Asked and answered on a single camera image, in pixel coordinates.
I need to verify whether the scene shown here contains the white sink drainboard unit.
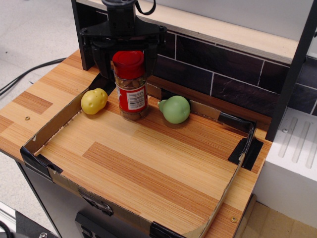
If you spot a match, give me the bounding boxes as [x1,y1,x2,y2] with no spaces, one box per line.
[254,108,317,228]

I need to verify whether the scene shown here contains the black shelf post right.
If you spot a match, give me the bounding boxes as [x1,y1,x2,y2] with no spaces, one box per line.
[265,0,317,142]

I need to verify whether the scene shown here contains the red-capped spice bottle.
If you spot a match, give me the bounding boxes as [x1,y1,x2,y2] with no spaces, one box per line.
[112,51,149,121]

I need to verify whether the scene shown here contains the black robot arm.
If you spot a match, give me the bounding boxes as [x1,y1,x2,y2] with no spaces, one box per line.
[80,0,167,79]

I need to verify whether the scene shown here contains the yellow toy potato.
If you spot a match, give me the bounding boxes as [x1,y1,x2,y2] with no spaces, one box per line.
[81,88,108,115]

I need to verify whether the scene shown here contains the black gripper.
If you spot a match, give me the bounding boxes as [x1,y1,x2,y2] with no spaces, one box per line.
[79,4,167,79]

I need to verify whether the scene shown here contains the light wooden shelf board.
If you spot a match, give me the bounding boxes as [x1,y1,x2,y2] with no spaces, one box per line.
[75,0,299,65]

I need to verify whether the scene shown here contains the black shelf post left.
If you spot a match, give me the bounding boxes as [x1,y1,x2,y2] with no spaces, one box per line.
[71,0,108,70]

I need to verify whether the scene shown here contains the black shelf post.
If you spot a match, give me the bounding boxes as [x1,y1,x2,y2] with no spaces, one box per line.
[71,0,108,70]
[265,0,317,142]

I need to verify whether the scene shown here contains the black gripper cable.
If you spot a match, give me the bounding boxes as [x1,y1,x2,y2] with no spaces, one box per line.
[135,0,157,16]

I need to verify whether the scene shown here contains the cardboard fence with black tape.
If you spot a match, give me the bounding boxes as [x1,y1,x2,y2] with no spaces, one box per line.
[16,83,264,238]

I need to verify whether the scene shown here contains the black cable on floor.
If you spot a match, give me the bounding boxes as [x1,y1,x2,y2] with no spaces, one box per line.
[0,58,67,96]

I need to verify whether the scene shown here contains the black cabinet under table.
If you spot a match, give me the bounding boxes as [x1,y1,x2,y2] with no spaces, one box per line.
[17,163,149,238]

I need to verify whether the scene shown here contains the green toy pear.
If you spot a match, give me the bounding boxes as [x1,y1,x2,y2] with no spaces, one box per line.
[158,95,190,124]

